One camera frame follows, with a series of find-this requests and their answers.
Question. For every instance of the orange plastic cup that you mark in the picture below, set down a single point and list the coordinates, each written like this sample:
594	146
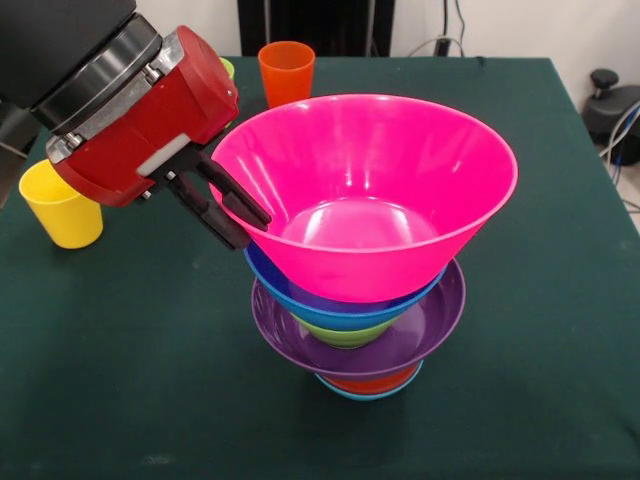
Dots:
286	75

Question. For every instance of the small blue plastic bowl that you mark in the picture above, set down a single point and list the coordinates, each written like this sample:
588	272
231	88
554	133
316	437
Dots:
370	395

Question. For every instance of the black equipment base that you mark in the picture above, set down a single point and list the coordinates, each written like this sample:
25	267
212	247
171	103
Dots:
615	107

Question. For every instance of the dark green tablecloth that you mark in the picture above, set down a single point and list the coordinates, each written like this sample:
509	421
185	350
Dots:
150	325

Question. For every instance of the orange plastic bowl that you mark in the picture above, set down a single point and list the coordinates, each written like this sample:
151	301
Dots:
372	386

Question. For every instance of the small green plastic bowl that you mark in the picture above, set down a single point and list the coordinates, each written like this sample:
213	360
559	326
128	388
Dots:
345	337

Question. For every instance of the large blue plastic bowl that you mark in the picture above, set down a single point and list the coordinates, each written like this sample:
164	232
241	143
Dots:
320	312

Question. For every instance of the purple plastic bowl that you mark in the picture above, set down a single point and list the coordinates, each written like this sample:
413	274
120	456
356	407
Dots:
440	315

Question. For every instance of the lime green plastic cup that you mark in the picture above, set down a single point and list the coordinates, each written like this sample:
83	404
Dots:
228	67

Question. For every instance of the black power plug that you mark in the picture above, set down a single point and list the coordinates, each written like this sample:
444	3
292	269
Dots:
442	46

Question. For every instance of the large pink plastic bowl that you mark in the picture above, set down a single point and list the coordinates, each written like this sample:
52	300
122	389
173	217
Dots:
360	165

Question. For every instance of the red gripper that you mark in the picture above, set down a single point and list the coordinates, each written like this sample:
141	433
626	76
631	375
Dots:
160	130

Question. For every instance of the black chair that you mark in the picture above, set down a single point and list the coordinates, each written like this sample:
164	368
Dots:
12	130

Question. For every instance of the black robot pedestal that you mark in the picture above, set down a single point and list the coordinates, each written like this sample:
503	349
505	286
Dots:
320	25

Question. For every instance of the yellow plastic cup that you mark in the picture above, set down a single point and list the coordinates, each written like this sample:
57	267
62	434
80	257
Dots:
65	220

